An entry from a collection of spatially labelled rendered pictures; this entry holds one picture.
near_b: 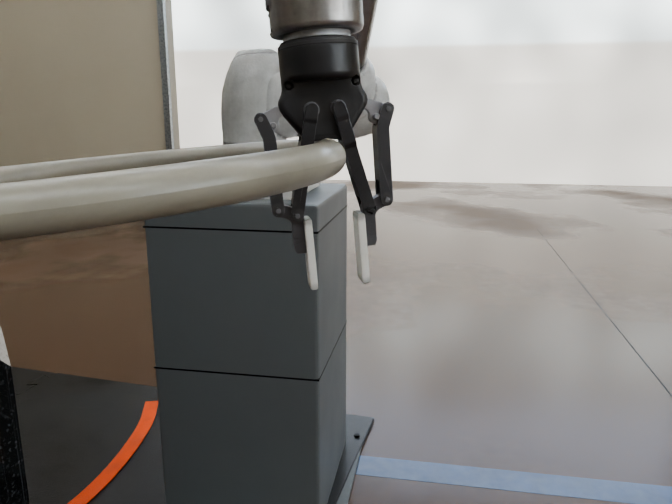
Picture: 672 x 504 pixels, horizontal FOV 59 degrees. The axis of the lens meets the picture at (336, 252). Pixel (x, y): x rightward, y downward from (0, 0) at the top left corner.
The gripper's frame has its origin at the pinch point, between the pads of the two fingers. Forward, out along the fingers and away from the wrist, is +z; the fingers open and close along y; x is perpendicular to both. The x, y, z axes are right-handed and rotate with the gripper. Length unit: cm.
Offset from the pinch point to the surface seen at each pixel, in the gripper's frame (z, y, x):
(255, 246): 11, 8, -70
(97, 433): 74, 64, -121
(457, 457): 86, -43, -95
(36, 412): 72, 87, -138
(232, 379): 43, 17, -74
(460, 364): 85, -67, -158
